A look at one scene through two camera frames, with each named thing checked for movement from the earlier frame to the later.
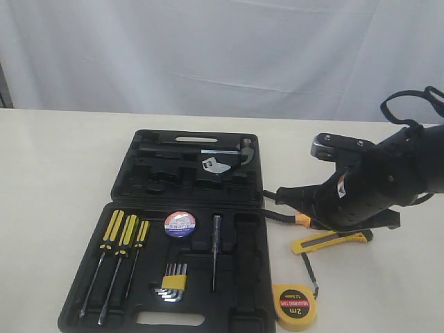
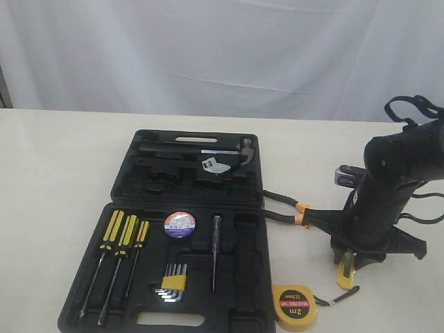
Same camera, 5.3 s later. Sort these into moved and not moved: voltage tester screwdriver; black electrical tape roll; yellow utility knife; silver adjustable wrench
Moved: yellow utility knife
Not moved: silver adjustable wrench; voltage tester screwdriver; black electrical tape roll
